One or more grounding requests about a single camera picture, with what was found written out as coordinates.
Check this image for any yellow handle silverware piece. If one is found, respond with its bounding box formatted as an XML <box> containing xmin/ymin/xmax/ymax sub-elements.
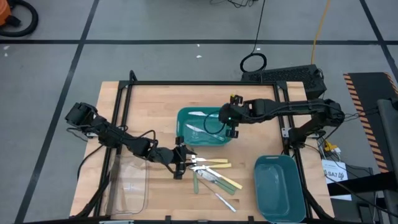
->
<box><xmin>203</xmin><ymin>167</ymin><xmax>244</xmax><ymax>190</ymax></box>
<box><xmin>188</xmin><ymin>162</ymin><xmax>233</xmax><ymax>172</ymax></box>
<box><xmin>190</xmin><ymin>156</ymin><xmax>229</xmax><ymax>164</ymax></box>

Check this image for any black hazard striped ramp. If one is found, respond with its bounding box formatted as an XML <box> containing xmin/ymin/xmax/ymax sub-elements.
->
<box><xmin>343</xmin><ymin>72</ymin><xmax>398</xmax><ymax>174</ymax></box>

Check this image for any black metal beam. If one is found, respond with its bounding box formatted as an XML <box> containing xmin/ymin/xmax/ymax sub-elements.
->
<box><xmin>326</xmin><ymin>179</ymin><xmax>398</xmax><ymax>197</ymax></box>

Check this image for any yellow cable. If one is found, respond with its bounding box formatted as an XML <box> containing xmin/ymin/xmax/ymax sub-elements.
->
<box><xmin>310</xmin><ymin>0</ymin><xmax>332</xmax><ymax>65</ymax></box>

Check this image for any blue patterned silverware piece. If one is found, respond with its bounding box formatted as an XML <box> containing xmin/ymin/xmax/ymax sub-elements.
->
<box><xmin>185</xmin><ymin>123</ymin><xmax>226</xmax><ymax>142</ymax></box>
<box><xmin>196</xmin><ymin>177</ymin><xmax>237</xmax><ymax>213</ymax></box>
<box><xmin>188</xmin><ymin>111</ymin><xmax>220</xmax><ymax>118</ymax></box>

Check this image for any clear plastic container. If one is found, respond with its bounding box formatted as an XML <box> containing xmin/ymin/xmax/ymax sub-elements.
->
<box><xmin>105</xmin><ymin>152</ymin><xmax>149</xmax><ymax>215</ymax></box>

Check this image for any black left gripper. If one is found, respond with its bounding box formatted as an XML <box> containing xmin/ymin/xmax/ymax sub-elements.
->
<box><xmin>169</xmin><ymin>136</ymin><xmax>197</xmax><ymax>180</ymax></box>

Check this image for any black cable bundle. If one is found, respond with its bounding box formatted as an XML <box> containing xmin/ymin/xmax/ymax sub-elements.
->
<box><xmin>210</xmin><ymin>0</ymin><xmax>259</xmax><ymax>9</ymax></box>

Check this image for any black metal table frame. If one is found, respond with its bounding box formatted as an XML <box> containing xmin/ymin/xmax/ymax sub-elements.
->
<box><xmin>74</xmin><ymin>70</ymin><xmax>333</xmax><ymax>224</ymax></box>

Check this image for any white paper label sheet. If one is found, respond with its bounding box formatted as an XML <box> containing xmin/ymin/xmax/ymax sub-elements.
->
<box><xmin>322</xmin><ymin>159</ymin><xmax>352</xmax><ymax>202</ymax></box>

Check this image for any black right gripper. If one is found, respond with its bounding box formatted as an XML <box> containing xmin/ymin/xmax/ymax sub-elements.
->
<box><xmin>218</xmin><ymin>94</ymin><xmax>248</xmax><ymax>139</ymax></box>

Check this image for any black computer case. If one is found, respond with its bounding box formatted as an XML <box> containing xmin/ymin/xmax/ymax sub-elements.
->
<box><xmin>241</xmin><ymin>64</ymin><xmax>327</xmax><ymax>102</ymax></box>

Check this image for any yellow cable connector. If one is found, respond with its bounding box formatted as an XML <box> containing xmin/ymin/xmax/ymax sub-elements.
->
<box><xmin>323</xmin><ymin>139</ymin><xmax>341</xmax><ymax>155</ymax></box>

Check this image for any dark teal plastic bin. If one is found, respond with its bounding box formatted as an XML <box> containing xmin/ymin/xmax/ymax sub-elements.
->
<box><xmin>253</xmin><ymin>154</ymin><xmax>307</xmax><ymax>223</ymax></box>

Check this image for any black cable with coil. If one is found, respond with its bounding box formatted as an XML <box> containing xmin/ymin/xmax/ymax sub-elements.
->
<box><xmin>239</xmin><ymin>0</ymin><xmax>267</xmax><ymax>74</ymax></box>

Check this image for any light teal plastic bin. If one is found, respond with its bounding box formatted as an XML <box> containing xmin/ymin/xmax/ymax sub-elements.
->
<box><xmin>176</xmin><ymin>106</ymin><xmax>234</xmax><ymax>147</ymax></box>

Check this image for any black vacuum hose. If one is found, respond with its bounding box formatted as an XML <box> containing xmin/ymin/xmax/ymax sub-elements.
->
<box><xmin>0</xmin><ymin>0</ymin><xmax>39</xmax><ymax>38</ymax></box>

